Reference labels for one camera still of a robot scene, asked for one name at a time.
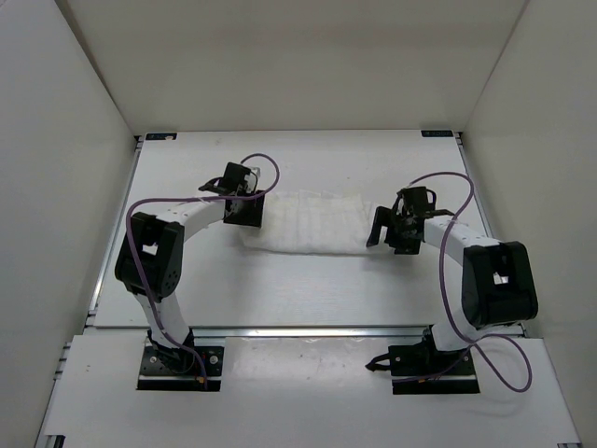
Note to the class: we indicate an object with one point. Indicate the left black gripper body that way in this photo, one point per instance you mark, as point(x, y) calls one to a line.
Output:
point(249, 213)

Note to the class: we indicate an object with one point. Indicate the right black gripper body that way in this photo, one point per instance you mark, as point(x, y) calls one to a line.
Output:
point(397, 235)

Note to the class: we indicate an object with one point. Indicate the white pleated skirt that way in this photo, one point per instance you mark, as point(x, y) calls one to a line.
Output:
point(314, 223)

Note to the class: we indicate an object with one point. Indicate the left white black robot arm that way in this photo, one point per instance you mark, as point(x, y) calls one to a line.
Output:
point(149, 263)

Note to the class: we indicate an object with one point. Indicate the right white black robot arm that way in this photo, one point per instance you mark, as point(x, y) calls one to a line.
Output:
point(484, 283)

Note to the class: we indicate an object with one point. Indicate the right corner label sticker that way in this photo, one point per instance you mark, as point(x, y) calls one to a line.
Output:
point(436, 133)

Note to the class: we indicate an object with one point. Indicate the corner label sticker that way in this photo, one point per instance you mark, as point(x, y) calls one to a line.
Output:
point(436, 133)
point(160, 136)

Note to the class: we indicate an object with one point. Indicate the left corner label sticker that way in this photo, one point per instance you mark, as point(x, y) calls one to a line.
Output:
point(160, 136)

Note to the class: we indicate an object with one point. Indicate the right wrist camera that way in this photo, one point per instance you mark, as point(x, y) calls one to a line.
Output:
point(418, 202)

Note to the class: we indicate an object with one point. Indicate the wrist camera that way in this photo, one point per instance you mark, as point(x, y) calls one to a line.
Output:
point(418, 202)
point(237, 180)

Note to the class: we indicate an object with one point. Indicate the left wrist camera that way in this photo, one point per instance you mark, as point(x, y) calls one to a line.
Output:
point(237, 180)

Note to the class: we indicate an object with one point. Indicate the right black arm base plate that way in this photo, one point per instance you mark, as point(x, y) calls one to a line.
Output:
point(419, 369)

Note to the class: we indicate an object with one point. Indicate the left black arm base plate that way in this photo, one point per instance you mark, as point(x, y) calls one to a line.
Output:
point(159, 372)

